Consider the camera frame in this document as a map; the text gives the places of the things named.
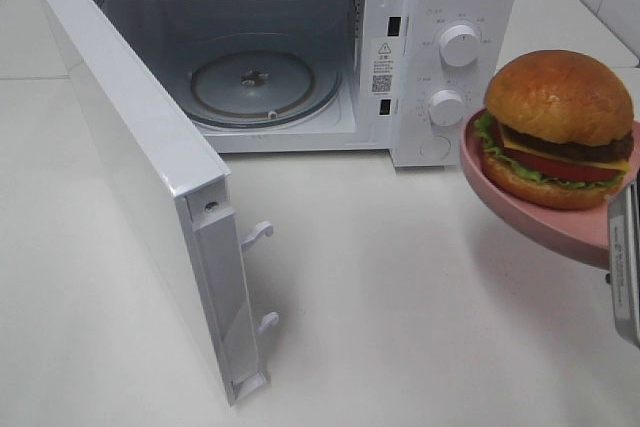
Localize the burger with sesame-free bun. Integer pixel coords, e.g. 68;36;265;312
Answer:
474;50;634;210

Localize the white control knob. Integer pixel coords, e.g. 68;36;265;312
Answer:
435;21;481;68
428;89;466;127

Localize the white microwave door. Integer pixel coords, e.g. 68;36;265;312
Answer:
41;0;279;404

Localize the white microwave oven body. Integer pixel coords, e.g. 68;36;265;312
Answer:
93;0;514;167

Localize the round white door button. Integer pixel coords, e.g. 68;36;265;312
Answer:
420;135;451;165

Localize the glass microwave turntable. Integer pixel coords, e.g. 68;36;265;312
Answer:
184;33;342;130

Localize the pink round plate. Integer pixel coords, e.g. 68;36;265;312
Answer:
459;111;609;270

